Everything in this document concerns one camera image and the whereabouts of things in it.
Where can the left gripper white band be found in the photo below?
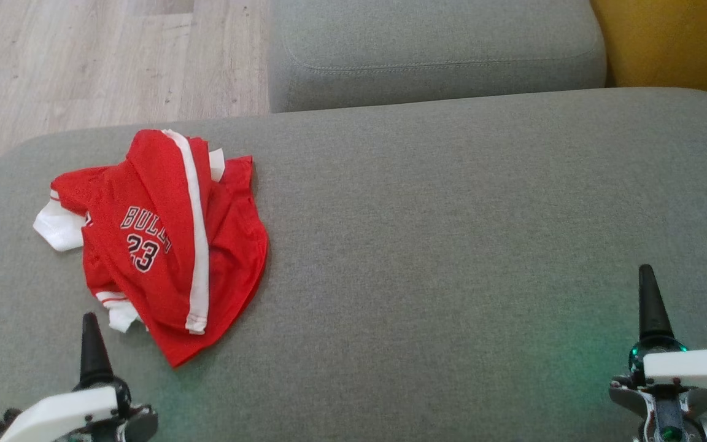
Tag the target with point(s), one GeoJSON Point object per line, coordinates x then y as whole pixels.
{"type": "Point", "coordinates": [65, 411]}

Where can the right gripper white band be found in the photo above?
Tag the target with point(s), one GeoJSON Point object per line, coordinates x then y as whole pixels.
{"type": "Point", "coordinates": [691, 368]}

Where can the red shorts white stripe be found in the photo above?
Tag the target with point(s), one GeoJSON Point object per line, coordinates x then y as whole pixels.
{"type": "Point", "coordinates": [197, 215]}

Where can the red Bulls 23 jersey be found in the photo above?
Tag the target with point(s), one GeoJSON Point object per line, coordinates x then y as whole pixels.
{"type": "Point", "coordinates": [237, 245]}

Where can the large grey sofa seat cushion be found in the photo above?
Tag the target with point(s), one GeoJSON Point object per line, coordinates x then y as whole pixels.
{"type": "Point", "coordinates": [421, 245]}

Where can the mustard yellow panel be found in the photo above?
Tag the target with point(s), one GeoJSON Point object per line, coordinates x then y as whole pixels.
{"type": "Point", "coordinates": [685, 43]}

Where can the small grey sofa cushion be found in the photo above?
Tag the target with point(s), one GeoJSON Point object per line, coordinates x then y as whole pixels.
{"type": "Point", "coordinates": [439, 49]}

